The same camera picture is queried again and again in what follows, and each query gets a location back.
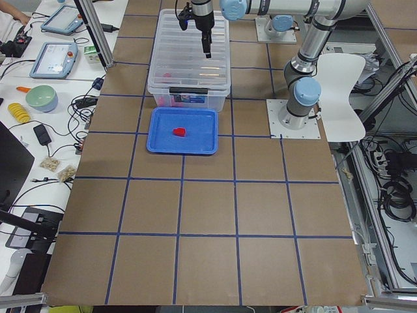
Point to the orange toy carrot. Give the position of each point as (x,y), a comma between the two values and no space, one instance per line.
(23,89)

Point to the white plastic chair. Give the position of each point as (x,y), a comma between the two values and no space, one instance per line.
(337,75)

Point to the clear plastic storage box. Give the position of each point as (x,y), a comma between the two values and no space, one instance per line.
(189,94)

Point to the clear ribbed box lid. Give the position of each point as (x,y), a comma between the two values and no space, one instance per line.
(190,65)

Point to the aluminium frame post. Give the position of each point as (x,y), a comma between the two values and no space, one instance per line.
(94,28)

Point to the black box latch handle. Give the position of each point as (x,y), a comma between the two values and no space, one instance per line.
(188,90)

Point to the blue teach pendant tablet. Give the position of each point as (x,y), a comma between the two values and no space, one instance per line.
(55,60)
(64,21)

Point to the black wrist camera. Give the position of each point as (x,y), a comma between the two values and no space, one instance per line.
(184,16)

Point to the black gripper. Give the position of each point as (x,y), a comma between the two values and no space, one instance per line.
(204,23)

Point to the snack bag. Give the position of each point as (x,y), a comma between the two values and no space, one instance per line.
(66,173)
(50,163)

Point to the green and blue bowl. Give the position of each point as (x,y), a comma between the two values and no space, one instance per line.
(42,98)

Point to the green white carton box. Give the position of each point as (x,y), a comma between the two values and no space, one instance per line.
(91,55)

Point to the yellow toy corn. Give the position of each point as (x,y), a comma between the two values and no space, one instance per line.
(19,113)

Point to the black monitor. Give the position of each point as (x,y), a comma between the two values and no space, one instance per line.
(16,163)

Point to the blue plastic tray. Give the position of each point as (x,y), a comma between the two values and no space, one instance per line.
(201,131)

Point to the black power adapter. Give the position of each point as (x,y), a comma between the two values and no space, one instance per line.
(42,135)

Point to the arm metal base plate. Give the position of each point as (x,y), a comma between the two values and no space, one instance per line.
(285,126)
(267,34)

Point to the red toy block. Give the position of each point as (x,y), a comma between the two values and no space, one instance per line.
(179,131)

